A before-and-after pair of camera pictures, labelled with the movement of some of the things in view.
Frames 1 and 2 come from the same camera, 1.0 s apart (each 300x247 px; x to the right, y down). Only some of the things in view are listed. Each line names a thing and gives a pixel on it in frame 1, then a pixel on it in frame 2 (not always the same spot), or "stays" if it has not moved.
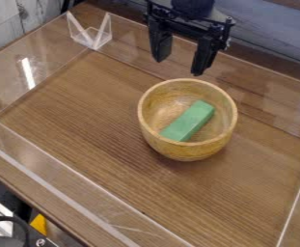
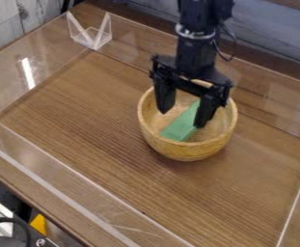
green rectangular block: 183,127 stays
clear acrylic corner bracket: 91,37 stays
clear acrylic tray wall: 63,195 stays
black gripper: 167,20 -> 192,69
